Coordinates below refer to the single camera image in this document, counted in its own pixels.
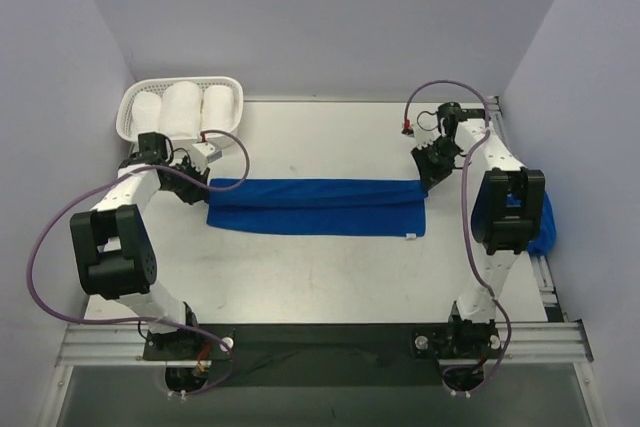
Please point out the rolled white towel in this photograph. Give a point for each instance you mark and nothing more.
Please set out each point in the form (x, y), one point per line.
(145, 112)
(218, 111)
(180, 113)

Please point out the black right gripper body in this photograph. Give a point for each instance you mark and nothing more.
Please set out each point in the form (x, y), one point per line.
(433, 167)

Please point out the right rolled white towel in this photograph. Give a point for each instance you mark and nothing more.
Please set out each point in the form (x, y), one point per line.
(218, 111)

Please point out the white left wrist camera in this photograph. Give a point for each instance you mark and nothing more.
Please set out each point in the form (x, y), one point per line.
(203, 153)

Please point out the aluminium rail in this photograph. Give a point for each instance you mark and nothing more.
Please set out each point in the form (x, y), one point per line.
(531, 343)
(539, 264)

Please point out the middle rolled white towel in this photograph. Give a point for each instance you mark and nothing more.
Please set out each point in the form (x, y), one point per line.
(180, 113)

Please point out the aluminium right side rail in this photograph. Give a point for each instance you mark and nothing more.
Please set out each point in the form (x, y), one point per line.
(539, 264)

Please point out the left rolled white towel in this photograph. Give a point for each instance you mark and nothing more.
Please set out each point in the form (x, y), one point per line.
(145, 112)

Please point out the blue towel pile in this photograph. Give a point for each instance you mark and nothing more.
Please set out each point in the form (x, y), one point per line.
(544, 243)

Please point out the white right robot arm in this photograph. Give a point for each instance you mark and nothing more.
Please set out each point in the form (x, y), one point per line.
(501, 200)

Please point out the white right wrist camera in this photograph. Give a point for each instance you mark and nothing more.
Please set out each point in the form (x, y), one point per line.
(421, 133)

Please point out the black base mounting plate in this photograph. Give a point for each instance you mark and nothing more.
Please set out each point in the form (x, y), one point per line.
(327, 355)

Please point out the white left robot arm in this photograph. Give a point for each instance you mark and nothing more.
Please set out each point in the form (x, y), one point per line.
(114, 255)

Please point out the aluminium front rail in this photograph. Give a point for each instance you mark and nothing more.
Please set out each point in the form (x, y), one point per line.
(531, 343)

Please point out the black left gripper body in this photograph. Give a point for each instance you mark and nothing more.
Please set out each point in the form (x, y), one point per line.
(189, 184)

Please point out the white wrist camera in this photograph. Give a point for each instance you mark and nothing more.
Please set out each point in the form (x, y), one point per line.
(421, 133)
(203, 153)

